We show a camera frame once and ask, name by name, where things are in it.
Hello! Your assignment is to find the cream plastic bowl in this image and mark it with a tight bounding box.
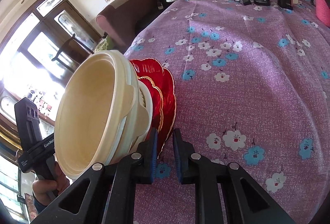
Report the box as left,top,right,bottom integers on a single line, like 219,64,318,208
54,50,139,180

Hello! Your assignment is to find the cream bowl with tab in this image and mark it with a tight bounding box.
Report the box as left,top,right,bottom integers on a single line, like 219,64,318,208
113,79,153,163

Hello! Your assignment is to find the person's left hand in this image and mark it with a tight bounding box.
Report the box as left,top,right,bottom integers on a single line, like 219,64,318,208
32,162,70,206

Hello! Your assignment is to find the small red scalloped plate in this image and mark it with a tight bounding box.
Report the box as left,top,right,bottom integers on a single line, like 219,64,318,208
138,76,164,131

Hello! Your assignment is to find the wooden chair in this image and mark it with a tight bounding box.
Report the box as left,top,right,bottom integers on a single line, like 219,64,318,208
51,33,94,73

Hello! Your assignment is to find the purple floral tablecloth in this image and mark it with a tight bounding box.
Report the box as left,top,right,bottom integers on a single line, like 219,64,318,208
125,0,329,223

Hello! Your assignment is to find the dark red armchair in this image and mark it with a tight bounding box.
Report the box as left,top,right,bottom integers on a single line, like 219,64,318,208
96,0,157,47

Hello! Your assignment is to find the pink thermos knitted sleeve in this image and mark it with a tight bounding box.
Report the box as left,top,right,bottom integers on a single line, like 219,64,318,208
316,0,330,27

